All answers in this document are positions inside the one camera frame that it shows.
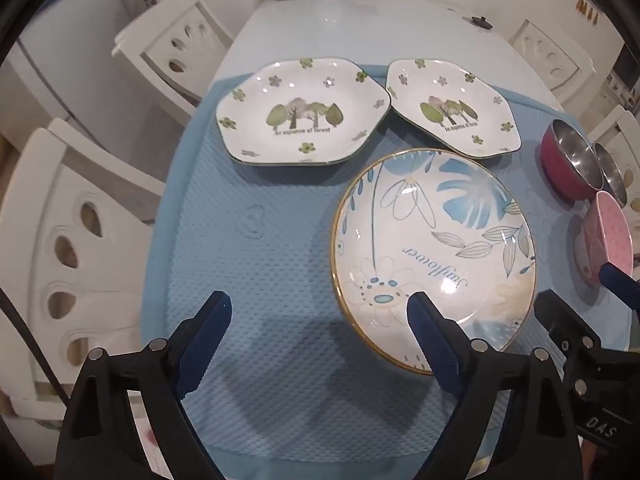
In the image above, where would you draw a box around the large hexagonal tree-print plate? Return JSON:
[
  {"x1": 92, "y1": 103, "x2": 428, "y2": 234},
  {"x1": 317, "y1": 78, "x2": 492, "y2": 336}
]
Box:
[{"x1": 216, "y1": 56, "x2": 392, "y2": 167}]

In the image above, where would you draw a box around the blue steel bowl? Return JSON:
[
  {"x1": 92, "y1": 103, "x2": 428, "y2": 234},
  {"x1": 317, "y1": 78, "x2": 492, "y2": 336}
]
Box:
[{"x1": 592, "y1": 142, "x2": 630, "y2": 208}]

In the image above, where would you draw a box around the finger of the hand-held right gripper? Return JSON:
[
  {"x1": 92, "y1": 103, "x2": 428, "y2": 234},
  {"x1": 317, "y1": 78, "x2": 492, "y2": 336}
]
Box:
[
  {"x1": 534, "y1": 289, "x2": 640, "y2": 403},
  {"x1": 599, "y1": 260, "x2": 640, "y2": 322}
]

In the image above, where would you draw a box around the small hexagonal tree-print plate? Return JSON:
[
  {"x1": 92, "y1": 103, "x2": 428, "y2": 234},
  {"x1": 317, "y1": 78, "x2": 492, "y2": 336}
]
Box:
[{"x1": 386, "y1": 58, "x2": 522, "y2": 161}]

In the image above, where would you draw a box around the pink dotted bowl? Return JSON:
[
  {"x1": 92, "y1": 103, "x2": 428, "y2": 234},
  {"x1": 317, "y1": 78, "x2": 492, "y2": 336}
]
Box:
[{"x1": 572, "y1": 191, "x2": 635, "y2": 293}]

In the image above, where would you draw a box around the white refrigerator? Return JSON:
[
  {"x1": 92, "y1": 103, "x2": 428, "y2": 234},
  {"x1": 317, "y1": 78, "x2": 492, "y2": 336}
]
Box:
[{"x1": 10, "y1": 0, "x2": 146, "y2": 131}]

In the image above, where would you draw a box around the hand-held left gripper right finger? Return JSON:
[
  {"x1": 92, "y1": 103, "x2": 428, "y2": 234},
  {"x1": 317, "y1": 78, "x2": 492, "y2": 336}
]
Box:
[{"x1": 406, "y1": 291, "x2": 586, "y2": 480}]

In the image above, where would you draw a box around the round blue floral plate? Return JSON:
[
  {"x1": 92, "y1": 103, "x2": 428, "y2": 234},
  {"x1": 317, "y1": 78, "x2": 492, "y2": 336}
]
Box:
[{"x1": 330, "y1": 148, "x2": 538, "y2": 377}]

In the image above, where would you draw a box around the white carved chair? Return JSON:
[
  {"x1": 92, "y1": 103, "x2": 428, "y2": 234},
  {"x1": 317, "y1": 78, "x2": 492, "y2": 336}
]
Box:
[
  {"x1": 112, "y1": 0, "x2": 236, "y2": 121},
  {"x1": 509, "y1": 19, "x2": 594, "y2": 107},
  {"x1": 589, "y1": 105, "x2": 640, "y2": 163},
  {"x1": 0, "y1": 119, "x2": 168, "y2": 413}
]

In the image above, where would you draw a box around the black cable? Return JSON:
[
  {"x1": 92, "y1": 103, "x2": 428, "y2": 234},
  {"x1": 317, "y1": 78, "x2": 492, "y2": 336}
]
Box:
[{"x1": 0, "y1": 287, "x2": 72, "y2": 407}]

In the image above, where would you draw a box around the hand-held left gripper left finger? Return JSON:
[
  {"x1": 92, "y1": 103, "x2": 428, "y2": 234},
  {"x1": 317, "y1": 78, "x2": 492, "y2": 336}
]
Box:
[{"x1": 52, "y1": 290, "x2": 233, "y2": 480}]

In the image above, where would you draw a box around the blue textured table mat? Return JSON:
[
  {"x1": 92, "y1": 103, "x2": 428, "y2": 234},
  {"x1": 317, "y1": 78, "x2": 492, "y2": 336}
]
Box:
[{"x1": 140, "y1": 62, "x2": 633, "y2": 480}]

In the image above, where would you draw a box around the red steel bowl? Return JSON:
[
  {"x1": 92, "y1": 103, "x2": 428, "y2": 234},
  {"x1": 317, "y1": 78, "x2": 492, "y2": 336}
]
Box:
[{"x1": 540, "y1": 119, "x2": 608, "y2": 206}]

